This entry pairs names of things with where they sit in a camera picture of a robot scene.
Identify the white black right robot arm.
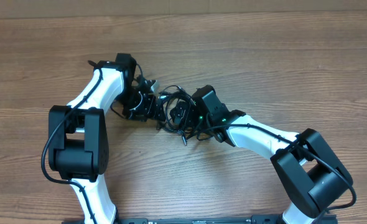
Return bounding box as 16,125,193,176
166,85,357,223

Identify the black cable bundle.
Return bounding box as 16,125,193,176
155,84,215,146

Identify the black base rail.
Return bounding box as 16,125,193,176
111,215,283,224

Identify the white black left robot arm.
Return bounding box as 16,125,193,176
41,53,164,223

